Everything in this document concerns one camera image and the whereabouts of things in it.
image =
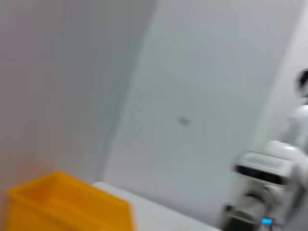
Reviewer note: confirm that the yellow plastic bin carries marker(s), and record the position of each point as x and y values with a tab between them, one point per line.
67	204

